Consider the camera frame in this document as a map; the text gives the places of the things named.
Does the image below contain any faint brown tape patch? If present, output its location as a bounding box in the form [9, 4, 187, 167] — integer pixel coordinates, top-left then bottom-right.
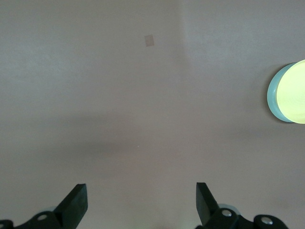
[144, 34, 155, 47]

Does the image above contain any yellow plate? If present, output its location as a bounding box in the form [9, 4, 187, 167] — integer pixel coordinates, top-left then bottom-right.
[276, 59, 305, 124]

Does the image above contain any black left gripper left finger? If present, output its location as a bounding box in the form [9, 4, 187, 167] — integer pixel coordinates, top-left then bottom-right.
[0, 183, 88, 229]

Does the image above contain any pale green plate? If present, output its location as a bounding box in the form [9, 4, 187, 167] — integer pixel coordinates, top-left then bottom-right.
[266, 62, 298, 124]

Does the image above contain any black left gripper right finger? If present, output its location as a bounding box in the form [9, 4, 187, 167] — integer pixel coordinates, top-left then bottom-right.
[195, 182, 289, 229]

